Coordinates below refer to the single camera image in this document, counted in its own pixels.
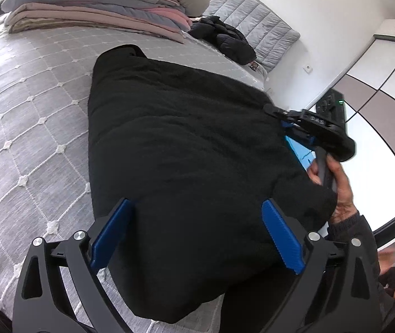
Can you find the person's right hand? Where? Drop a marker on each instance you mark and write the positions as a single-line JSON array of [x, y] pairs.
[[345, 197]]

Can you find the person's right forearm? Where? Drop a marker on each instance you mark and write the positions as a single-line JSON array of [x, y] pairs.
[[360, 229]]

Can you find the grey padded headboard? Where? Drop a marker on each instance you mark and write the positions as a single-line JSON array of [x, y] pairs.
[[253, 17]]

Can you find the black puffer jacket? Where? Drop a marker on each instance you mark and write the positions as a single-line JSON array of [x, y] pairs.
[[232, 41]]

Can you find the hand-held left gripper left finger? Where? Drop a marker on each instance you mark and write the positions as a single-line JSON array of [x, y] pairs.
[[110, 236]]

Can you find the white wall socket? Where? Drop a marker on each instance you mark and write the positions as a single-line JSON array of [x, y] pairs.
[[308, 68]]

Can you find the white and grey wardrobe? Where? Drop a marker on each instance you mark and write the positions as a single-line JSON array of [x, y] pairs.
[[357, 90]]

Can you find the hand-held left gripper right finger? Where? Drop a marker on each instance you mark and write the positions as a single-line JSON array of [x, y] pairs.
[[282, 236]]

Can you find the beige folded blanket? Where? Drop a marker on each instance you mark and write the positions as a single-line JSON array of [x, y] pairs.
[[79, 15]]

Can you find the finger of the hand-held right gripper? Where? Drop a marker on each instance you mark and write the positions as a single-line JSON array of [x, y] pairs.
[[280, 112], [301, 134]]

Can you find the grey quilted bedspread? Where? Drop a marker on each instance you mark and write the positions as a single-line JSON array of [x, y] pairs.
[[27, 111]]

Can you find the grey folded blanket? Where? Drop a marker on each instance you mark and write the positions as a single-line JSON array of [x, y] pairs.
[[44, 1]]

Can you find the black quilted coat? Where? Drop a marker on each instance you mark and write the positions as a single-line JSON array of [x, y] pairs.
[[183, 145]]

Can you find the small patterned tag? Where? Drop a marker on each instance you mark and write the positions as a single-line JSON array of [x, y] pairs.
[[254, 66]]

